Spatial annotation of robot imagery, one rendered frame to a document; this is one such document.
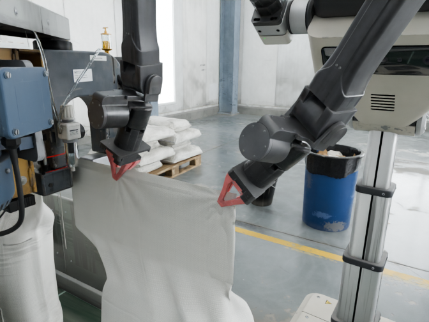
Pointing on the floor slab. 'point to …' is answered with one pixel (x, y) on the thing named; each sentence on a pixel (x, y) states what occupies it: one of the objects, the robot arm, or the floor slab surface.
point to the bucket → (265, 199)
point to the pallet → (172, 169)
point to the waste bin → (331, 188)
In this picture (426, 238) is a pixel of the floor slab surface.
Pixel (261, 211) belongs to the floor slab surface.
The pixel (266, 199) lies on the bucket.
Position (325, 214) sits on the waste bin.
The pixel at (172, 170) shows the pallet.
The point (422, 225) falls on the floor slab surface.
